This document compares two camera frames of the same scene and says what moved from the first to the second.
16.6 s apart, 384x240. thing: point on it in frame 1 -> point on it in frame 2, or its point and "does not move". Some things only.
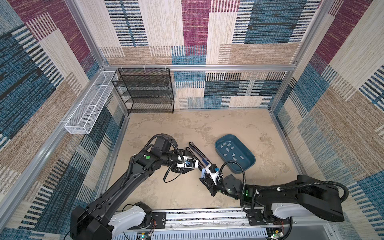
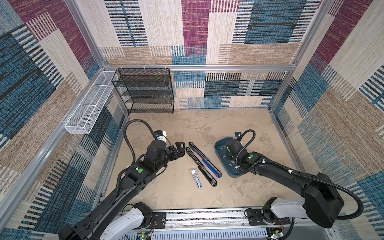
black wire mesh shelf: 145,90 does not move
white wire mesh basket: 81,120 does not move
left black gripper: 176,170 -> 179,152
